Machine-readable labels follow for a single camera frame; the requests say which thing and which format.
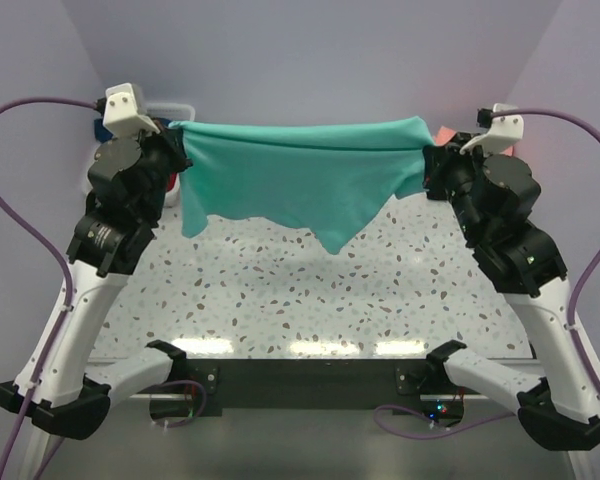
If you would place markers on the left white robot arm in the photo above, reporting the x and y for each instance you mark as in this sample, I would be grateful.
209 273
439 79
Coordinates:
54 389

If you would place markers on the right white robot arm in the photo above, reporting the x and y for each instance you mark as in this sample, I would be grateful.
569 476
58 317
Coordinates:
560 409

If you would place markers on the teal t-shirt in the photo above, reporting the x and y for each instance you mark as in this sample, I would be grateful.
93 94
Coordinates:
332 180

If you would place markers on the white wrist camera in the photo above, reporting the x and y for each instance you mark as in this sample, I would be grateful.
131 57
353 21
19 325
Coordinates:
503 129
125 113

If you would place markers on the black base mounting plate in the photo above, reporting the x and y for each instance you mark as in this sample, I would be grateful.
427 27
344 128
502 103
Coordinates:
318 384

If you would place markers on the white plastic laundry basket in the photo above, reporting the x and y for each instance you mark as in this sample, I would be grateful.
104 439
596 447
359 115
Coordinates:
166 112

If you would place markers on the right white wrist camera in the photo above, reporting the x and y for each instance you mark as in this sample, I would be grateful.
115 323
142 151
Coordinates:
503 129

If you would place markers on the navy blue t-shirt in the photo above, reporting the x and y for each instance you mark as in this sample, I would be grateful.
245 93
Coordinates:
101 134

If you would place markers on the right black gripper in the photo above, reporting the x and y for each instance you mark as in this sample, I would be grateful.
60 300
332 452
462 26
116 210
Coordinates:
440 158

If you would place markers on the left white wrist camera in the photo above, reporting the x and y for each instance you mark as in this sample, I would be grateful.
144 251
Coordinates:
125 113

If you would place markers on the folded salmon pink t-shirt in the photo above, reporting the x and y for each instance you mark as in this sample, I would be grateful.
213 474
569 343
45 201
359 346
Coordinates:
443 136

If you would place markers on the aluminium rail frame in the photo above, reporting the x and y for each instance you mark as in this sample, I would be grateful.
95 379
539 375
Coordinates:
293 444

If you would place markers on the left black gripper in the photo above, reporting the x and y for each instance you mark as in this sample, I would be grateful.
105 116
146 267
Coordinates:
171 139

